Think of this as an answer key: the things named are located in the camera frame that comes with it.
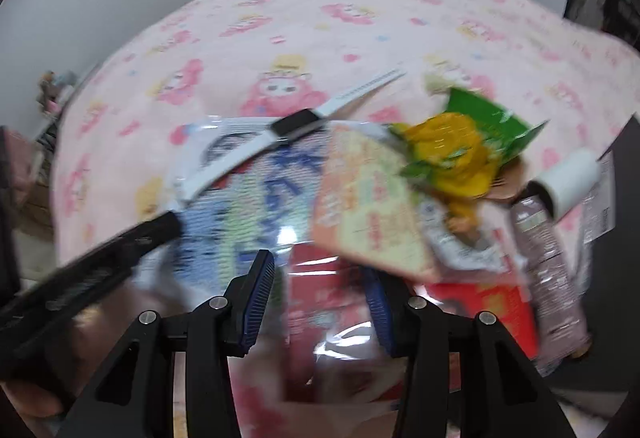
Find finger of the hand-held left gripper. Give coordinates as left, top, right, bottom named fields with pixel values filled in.
left=0, top=211, right=182, bottom=369

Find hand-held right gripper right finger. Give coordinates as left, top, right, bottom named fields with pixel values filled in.
left=364, top=268, right=573, bottom=438

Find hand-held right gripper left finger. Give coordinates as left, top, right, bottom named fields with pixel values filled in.
left=52, top=249, right=277, bottom=438

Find red and black box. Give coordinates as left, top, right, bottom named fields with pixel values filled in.
left=285, top=243, right=541, bottom=394

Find cartoon bead art packet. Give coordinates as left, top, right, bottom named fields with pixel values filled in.
left=135, top=115, right=396, bottom=319

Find orange sticker card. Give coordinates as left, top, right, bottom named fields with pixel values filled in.
left=310, top=121, right=443, bottom=284

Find white smartwatch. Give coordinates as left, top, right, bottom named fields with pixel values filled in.
left=172, top=68, right=407, bottom=204

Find black storage box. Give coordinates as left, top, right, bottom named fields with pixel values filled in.
left=545, top=115, right=640, bottom=419

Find person's left hand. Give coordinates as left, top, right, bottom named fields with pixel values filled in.
left=0, top=368, right=77, bottom=420

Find white blue packet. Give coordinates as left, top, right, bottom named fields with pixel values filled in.
left=425, top=198, right=526, bottom=275

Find pile of small toys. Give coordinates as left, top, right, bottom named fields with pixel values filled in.
left=36, top=67, right=80, bottom=115

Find green yellow snack packet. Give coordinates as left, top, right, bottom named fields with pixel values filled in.
left=390, top=86, right=548, bottom=234

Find brown sausage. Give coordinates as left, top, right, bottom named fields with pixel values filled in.
left=487, top=163, right=532, bottom=204

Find white paper roll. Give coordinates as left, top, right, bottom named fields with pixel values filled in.
left=527, top=148, right=603, bottom=221

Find cream twisted wrapper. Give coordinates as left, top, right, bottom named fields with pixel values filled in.
left=424, top=72, right=458, bottom=96

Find pink printed blanket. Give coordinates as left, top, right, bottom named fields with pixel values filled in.
left=50, top=0, right=640, bottom=419

